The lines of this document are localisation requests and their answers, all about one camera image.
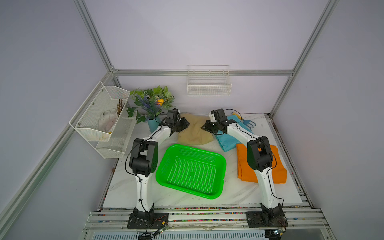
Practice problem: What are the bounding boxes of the beige pants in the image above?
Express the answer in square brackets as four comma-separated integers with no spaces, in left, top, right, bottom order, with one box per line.
[178,113,214,146]

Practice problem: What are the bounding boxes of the teal pants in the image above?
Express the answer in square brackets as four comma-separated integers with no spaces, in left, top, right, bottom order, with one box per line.
[215,115,253,152]

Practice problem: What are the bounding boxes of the green plastic basket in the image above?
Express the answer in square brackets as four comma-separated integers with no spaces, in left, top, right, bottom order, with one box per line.
[156,145,227,200]

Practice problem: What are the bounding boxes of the orange pants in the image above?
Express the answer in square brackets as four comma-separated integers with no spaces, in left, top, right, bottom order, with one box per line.
[237,143,288,184]

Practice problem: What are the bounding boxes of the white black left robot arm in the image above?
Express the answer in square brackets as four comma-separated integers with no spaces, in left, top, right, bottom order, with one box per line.
[125,108,190,222]

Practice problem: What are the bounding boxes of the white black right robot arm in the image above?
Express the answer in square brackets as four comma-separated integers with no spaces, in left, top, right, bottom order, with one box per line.
[202,109,284,221]

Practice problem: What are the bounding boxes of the teal cylindrical vase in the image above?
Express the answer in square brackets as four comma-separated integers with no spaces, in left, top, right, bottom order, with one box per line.
[147,117,161,133]

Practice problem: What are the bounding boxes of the blue yellow garden rake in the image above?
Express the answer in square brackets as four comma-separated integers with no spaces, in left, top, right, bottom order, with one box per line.
[232,112,256,131]

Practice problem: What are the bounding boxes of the artificial flower bouquet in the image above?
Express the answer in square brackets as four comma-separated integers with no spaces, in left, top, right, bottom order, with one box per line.
[127,86,175,124]

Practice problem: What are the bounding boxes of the dried twig bundle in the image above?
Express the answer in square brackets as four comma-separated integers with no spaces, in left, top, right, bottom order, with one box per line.
[117,99,124,117]

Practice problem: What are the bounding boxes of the clear glove in shelf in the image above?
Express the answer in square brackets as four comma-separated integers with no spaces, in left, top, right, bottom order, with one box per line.
[98,109,118,133]

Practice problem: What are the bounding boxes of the white mesh two-tier shelf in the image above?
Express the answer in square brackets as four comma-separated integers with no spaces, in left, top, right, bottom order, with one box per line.
[69,82,136,159]

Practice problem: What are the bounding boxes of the white wire wall basket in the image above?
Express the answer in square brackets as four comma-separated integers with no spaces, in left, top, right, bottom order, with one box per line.
[187,65,232,97]

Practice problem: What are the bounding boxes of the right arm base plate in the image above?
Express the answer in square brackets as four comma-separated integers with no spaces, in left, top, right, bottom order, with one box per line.
[246,205,288,228]

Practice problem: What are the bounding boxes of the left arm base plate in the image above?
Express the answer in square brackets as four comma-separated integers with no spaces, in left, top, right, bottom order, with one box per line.
[127,208,169,230]

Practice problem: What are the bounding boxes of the aluminium frame rail front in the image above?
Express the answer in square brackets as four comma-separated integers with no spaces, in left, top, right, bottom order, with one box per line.
[83,208,330,232]

